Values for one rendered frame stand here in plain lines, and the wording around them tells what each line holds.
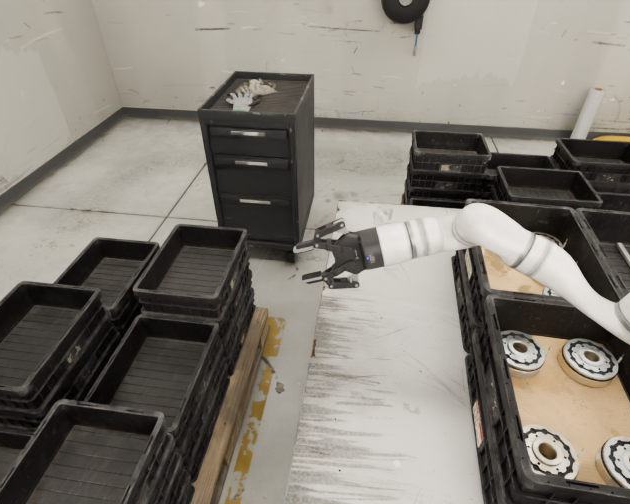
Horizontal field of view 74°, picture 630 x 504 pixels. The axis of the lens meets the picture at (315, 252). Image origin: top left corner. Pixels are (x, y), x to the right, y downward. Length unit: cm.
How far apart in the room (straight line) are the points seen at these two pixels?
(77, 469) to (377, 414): 77
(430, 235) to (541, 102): 357
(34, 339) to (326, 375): 102
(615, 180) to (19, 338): 275
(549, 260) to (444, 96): 335
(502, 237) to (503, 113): 348
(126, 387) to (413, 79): 330
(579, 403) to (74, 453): 120
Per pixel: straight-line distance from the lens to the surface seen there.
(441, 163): 240
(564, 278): 80
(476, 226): 75
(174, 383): 151
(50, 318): 173
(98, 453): 133
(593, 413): 102
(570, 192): 248
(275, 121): 195
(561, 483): 79
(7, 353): 168
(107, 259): 208
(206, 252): 178
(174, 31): 427
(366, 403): 103
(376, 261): 75
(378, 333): 116
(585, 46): 422
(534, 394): 99
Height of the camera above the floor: 158
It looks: 39 degrees down
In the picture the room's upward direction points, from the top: straight up
